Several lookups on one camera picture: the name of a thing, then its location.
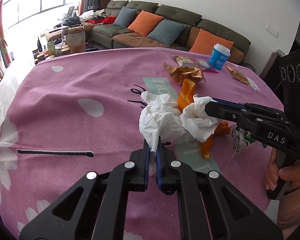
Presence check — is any white tissue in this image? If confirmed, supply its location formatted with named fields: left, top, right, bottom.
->
left=180, top=94, right=222, bottom=142
left=139, top=91, right=186, bottom=177

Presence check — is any gold snack wrapper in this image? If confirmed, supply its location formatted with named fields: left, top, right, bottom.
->
left=163, top=62, right=206, bottom=85

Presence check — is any pink sleeve forearm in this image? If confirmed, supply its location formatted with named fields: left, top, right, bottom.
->
left=277, top=188, right=300, bottom=239

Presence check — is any person right hand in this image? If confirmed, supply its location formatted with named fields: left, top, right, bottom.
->
left=265, top=148, right=300, bottom=192

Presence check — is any small gold wrapper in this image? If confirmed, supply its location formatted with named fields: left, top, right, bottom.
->
left=226, top=65, right=251, bottom=86

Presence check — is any pink floral tablecloth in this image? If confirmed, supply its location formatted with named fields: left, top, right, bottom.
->
left=0, top=48, right=283, bottom=239

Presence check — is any blue coffee cup white lid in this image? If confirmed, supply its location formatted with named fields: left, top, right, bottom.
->
left=209, top=43, right=230, bottom=70

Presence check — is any orange peel piece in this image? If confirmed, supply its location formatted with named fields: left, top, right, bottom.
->
left=177, top=79, right=196, bottom=112

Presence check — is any red clear snack packet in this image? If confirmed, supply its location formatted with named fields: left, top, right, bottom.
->
left=192, top=59, right=218, bottom=73

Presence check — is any orange cushion far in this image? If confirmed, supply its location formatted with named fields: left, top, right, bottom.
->
left=190, top=29, right=234, bottom=55

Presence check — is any orange cushion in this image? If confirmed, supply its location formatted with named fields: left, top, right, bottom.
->
left=190, top=29, right=234, bottom=55
left=128, top=10, right=164, bottom=36

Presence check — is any beige snack packet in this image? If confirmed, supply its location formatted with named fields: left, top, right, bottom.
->
left=173, top=55, right=195, bottom=67

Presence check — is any blue-grey cushion near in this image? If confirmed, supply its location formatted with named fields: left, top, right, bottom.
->
left=147, top=20, right=185, bottom=46

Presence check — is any blue-grey cushion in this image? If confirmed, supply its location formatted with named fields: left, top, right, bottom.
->
left=147, top=20, right=185, bottom=46
left=113, top=7, right=137, bottom=28

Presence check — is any brown paper bag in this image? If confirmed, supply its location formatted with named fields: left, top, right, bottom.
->
left=65, top=31, right=86, bottom=54

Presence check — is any cluttered coffee table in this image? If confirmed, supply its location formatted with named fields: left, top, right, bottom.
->
left=32, top=28, right=100, bottom=64

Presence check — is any orange cushion near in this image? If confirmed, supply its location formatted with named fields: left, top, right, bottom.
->
left=128, top=10, right=164, bottom=36

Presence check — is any green sectional sofa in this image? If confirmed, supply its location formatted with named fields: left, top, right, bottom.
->
left=90, top=1, right=254, bottom=70

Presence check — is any blue-grey cushion far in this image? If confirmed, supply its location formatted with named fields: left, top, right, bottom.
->
left=113, top=7, right=137, bottom=28

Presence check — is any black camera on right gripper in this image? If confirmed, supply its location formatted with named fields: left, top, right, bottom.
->
left=279, top=50, right=300, bottom=129

